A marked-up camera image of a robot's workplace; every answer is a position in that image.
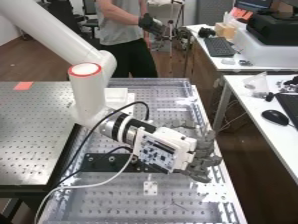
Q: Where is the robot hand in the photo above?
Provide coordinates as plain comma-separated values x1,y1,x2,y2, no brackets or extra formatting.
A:
131,122,223,184

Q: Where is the small white block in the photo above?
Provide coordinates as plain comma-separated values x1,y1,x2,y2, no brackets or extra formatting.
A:
142,180,159,197

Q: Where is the black plate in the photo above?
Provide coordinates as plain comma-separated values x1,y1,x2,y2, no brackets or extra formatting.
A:
82,152,190,175

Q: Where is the clear box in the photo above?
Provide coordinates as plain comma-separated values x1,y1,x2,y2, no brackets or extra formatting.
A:
36,77,249,224

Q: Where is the small white box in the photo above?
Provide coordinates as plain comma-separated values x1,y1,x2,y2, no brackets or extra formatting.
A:
104,87,137,108

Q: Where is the white desk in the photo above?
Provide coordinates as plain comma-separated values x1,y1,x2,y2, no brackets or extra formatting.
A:
219,73,298,188
185,22,298,75

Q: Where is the black mouse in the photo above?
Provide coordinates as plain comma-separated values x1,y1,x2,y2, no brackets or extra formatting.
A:
260,109,291,127

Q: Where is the clear plastic bag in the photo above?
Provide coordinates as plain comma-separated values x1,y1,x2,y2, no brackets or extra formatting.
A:
242,71,271,98

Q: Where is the black keyboard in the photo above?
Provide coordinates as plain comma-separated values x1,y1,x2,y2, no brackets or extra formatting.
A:
275,92,298,130
202,35,238,58

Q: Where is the tripod stand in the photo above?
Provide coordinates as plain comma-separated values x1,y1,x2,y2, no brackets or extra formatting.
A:
155,0,186,78

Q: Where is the red tape patch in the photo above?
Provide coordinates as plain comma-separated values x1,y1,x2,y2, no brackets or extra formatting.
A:
12,81,36,92

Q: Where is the person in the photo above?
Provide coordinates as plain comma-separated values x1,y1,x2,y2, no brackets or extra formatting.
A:
94,0,167,80

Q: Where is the cardboard box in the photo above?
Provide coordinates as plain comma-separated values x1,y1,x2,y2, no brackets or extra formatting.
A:
214,21,237,40

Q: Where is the black chair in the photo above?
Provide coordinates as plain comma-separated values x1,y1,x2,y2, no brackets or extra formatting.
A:
78,0,101,38

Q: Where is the black machine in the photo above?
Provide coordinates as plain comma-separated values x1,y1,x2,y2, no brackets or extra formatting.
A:
246,11,298,47

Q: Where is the screen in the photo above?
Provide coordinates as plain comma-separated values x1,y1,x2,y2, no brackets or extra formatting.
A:
233,0,275,13

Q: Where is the black cable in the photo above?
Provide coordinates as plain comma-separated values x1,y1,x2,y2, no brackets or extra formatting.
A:
44,100,151,195

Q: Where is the white cable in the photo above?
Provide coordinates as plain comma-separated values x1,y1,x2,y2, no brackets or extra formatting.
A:
33,153,135,224

